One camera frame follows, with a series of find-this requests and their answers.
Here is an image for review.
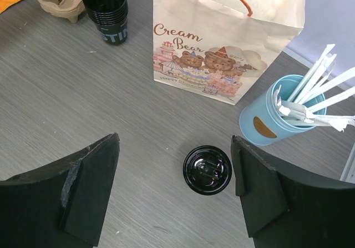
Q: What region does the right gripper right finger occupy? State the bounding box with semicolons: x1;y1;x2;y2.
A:
231;136;354;247

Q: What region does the paper bag with orange handles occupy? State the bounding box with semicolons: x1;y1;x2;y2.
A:
153;0;306;105

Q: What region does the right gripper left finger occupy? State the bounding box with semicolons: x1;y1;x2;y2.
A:
1;133;120;247

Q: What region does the black cup with lid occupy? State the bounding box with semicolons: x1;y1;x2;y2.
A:
182;145;232;195

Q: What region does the black coffee cup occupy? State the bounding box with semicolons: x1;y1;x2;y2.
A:
83;0;128;45

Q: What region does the light blue straw tin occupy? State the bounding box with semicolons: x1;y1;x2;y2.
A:
239;74;315;145

